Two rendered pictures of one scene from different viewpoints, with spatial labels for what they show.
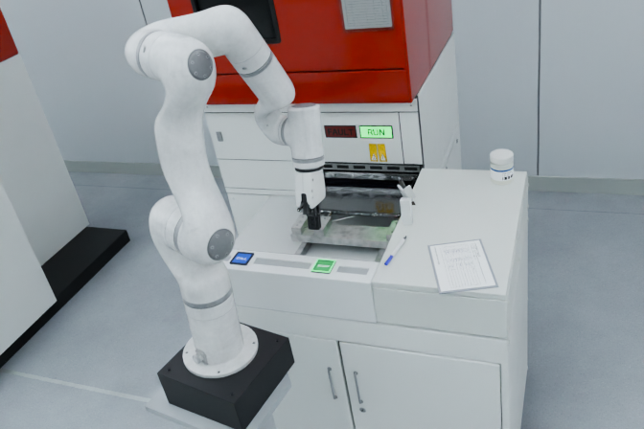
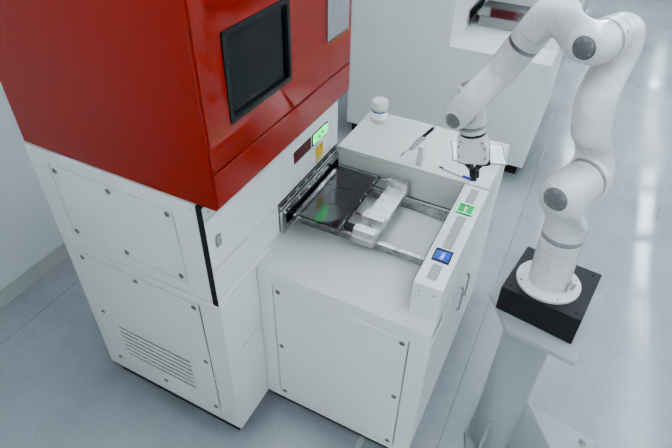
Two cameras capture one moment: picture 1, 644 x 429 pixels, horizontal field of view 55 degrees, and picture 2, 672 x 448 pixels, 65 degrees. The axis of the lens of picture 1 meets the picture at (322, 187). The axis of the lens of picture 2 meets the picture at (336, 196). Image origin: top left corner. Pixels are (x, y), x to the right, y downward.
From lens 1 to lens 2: 237 cm
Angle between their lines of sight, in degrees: 72
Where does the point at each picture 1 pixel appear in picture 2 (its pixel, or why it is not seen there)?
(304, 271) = (469, 220)
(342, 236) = (388, 212)
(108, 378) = not seen: outside the picture
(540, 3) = not seen: hidden behind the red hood
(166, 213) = (589, 178)
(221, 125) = (220, 224)
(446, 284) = (498, 160)
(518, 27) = not seen: hidden behind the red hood
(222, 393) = (593, 280)
